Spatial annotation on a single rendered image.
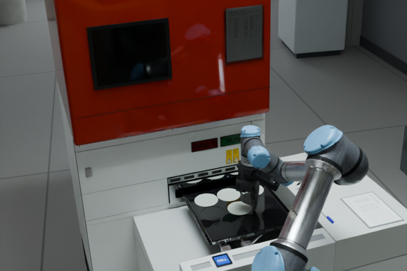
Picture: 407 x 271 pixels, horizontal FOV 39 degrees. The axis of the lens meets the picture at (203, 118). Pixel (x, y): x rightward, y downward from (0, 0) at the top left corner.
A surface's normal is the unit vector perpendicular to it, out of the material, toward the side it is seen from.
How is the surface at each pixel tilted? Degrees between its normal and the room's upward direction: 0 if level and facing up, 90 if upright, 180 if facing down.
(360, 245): 90
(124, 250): 90
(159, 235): 0
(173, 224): 0
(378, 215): 0
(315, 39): 90
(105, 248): 90
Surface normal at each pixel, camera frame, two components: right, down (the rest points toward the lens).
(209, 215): -0.04, -0.91
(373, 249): 0.32, 0.39
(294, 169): -0.84, -0.24
